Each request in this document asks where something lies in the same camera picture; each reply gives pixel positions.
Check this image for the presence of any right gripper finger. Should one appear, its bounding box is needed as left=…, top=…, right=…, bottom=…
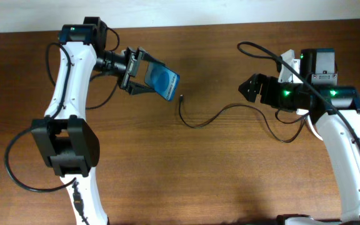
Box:
left=241, top=74, right=269, bottom=91
left=238, top=81, right=261, bottom=103

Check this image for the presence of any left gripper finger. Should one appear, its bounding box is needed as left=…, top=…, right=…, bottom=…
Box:
left=127, top=81, right=155, bottom=95
left=137, top=47, right=165, bottom=65

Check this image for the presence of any blue Galaxy smartphone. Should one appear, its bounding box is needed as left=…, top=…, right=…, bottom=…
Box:
left=144, top=62, right=180, bottom=101

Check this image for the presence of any black USB charging cable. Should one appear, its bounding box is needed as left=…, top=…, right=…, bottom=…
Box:
left=178, top=94, right=309, bottom=144

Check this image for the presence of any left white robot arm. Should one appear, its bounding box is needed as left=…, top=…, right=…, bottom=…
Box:
left=31, top=17, right=156, bottom=224

